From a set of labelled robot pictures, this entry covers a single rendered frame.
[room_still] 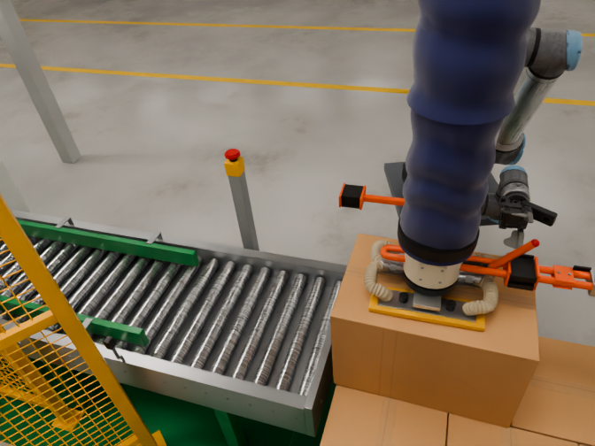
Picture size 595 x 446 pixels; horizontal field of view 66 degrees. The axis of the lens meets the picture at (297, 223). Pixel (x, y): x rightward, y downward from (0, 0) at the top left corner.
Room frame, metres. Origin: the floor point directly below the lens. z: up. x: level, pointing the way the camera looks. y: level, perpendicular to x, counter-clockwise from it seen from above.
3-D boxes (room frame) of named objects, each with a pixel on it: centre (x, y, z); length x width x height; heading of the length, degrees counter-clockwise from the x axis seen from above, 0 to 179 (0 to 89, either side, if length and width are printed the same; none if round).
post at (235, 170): (1.78, 0.26, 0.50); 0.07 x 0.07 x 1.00; 69
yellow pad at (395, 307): (0.88, -0.37, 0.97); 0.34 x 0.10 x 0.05; 70
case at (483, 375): (0.97, -0.42, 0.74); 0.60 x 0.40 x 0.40; 67
